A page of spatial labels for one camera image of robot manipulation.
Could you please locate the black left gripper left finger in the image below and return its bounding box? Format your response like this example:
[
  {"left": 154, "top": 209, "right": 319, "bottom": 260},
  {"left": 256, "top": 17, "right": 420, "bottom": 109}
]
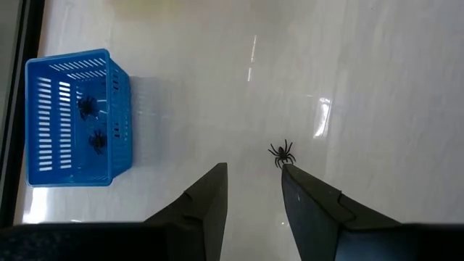
[{"left": 0, "top": 162, "right": 228, "bottom": 261}]

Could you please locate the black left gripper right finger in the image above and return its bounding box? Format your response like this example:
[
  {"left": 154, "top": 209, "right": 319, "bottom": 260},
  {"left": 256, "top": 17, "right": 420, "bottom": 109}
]
[{"left": 281, "top": 163, "right": 464, "bottom": 261}]

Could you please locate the blue plastic basket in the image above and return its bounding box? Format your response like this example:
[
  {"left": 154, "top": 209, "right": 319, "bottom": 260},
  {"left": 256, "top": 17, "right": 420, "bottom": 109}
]
[{"left": 24, "top": 48, "right": 133, "bottom": 188}]

